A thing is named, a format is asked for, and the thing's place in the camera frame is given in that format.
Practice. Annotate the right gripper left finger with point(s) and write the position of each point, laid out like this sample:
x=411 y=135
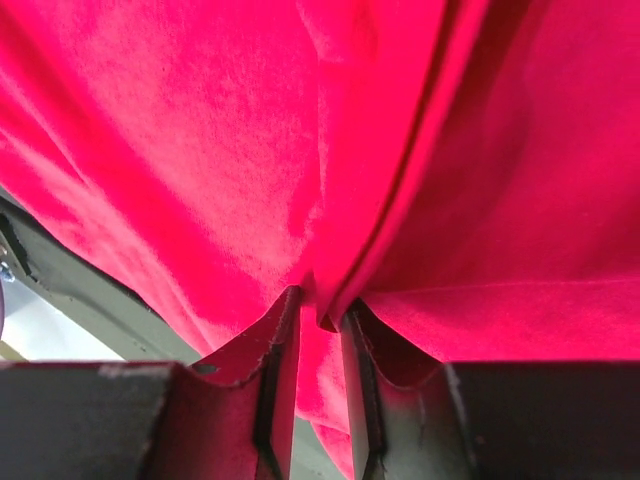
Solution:
x=228 y=416

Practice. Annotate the crimson t shirt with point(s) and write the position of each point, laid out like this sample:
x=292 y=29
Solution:
x=470 y=169

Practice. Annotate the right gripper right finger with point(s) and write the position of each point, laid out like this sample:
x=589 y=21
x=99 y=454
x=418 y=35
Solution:
x=414 y=417

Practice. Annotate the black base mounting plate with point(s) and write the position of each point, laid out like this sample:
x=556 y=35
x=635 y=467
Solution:
x=103 y=306

